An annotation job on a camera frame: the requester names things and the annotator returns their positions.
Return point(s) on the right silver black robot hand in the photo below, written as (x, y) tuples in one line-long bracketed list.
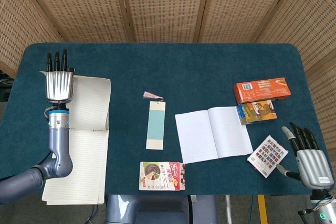
[(315, 169)]

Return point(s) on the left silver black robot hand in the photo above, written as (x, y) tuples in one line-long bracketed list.
[(59, 85)]

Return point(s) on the tan cover notebook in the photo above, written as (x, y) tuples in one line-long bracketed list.
[(86, 155)]

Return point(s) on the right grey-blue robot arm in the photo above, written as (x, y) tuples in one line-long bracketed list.
[(325, 211)]

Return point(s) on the open lined white notebook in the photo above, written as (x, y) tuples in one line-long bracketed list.
[(210, 134)]

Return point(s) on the white box stamp pattern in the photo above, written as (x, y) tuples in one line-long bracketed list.
[(266, 155)]

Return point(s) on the blue yellow cartoon box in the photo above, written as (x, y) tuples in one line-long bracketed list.
[(258, 112)]

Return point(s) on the orange cardboard box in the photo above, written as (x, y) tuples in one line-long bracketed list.
[(262, 90)]

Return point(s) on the cream blue bookmark pink tassel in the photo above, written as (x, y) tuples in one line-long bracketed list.
[(156, 127)]

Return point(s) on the teal table cloth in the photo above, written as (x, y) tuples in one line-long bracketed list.
[(168, 66)]

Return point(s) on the white red wafer box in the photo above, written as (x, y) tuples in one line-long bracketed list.
[(161, 176)]

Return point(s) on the grey robot torso base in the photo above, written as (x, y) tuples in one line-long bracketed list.
[(157, 211)]

